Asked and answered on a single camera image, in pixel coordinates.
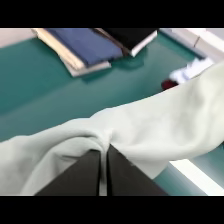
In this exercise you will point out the cream garment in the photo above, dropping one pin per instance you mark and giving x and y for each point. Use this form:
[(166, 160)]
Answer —
[(58, 46)]

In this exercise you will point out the black garment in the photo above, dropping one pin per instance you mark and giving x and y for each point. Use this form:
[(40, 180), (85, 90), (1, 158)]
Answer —
[(130, 36)]

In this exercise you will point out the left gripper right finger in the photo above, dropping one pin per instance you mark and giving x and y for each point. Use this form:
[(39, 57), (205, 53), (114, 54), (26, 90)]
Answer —
[(128, 176)]

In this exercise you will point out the silver frame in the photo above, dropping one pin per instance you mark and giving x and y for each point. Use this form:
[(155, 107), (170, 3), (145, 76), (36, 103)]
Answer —
[(206, 38)]

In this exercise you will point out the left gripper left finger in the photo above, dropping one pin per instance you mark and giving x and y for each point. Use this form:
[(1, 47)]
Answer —
[(81, 176)]

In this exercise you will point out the dark red garment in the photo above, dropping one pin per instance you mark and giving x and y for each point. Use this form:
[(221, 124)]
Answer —
[(168, 84)]

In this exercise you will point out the grey garment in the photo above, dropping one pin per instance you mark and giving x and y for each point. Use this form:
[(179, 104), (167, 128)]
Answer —
[(91, 68)]

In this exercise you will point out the white folded garment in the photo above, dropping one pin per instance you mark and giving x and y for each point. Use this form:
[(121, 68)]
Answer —
[(145, 45)]

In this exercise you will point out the blue garment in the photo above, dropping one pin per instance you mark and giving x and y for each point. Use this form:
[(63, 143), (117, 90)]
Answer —
[(90, 45)]

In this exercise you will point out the white shirt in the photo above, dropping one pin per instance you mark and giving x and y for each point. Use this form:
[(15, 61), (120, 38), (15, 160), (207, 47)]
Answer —
[(150, 126)]

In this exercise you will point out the white striped garment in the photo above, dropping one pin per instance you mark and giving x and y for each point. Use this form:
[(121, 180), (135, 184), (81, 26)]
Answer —
[(190, 71)]

